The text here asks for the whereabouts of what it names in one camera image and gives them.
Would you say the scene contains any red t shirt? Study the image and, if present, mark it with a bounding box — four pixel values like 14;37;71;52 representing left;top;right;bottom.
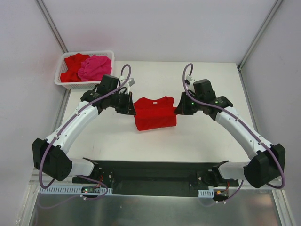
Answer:
134;96;177;131
60;53;90;82

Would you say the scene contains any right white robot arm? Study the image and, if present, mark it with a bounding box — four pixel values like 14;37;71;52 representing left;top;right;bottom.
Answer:
175;79;285;189

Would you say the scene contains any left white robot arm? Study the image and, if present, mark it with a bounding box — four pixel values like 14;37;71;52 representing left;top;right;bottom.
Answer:
32;75;136;183

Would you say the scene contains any pink t shirt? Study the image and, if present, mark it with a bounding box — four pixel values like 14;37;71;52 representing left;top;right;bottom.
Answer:
78;55;112;81

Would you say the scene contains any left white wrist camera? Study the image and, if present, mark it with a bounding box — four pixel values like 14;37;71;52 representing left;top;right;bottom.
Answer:
119;76;135;93

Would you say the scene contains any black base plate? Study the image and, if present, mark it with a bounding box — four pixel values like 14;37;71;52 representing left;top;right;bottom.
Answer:
71;157;244;196

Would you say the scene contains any left aluminium frame post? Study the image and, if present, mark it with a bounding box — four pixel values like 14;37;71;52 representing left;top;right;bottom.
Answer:
35;0;69;53

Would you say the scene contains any aluminium frame post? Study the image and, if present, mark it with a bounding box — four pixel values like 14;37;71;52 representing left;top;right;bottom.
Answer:
35;0;69;53
237;0;284;72

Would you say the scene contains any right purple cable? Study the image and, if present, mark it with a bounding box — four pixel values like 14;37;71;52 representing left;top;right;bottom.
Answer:
182;63;287;207

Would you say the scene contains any purple cable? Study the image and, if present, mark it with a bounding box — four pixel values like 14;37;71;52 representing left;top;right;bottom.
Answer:
37;64;132;209
182;63;287;207

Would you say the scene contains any right white cable duct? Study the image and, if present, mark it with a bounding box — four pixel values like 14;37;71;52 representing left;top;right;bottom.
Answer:
198;189;214;198

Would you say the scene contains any white cable duct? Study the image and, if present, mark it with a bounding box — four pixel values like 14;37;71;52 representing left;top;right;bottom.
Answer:
198;189;214;198
39;185;113;195

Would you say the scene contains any left white cable duct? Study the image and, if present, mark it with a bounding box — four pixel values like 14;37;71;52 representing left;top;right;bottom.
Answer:
39;185;113;195

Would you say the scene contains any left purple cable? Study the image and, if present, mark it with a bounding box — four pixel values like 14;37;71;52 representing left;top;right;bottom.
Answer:
37;64;132;209

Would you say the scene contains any right aluminium frame post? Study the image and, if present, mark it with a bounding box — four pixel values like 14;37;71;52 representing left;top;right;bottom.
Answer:
237;0;284;72

